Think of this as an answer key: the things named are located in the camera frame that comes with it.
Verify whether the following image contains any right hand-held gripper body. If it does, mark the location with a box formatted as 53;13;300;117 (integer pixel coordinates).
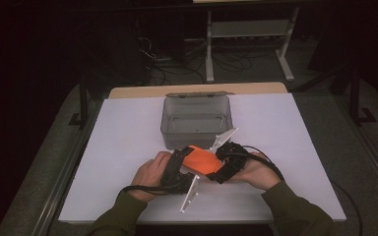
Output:
210;127;249;172

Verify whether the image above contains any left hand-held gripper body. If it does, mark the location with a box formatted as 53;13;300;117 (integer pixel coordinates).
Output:
160;160;201;214

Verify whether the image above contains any orange phone case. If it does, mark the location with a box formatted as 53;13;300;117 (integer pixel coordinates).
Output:
180;145;224;175

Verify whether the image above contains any grey transparent plastic box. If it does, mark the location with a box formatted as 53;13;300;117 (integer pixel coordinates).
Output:
159;91;235;150

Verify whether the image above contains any person's left hand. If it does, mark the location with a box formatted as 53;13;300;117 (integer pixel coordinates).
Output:
131;150;173;203

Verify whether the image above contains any person's right hand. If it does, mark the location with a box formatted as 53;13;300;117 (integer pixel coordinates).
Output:
232;150;283;192

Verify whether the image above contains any black metal stand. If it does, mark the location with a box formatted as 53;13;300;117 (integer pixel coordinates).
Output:
68;73;92;130
347;63;378;127

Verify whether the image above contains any left hand-held gripper black cable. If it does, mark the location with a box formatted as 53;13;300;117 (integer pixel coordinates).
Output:
121;184;178;195

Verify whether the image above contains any hand-held gripper black cable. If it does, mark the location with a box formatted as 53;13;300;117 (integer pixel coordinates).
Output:
239;145;363;236
121;184;178;195

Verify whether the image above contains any right hand-held gripper black cable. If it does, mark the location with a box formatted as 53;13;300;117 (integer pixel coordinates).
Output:
239;145;363;236

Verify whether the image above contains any tangle of floor cables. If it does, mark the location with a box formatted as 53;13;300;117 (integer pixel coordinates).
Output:
137;35;254;87

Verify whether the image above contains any white metal desk frame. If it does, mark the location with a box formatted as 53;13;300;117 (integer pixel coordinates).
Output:
192;0;309;83

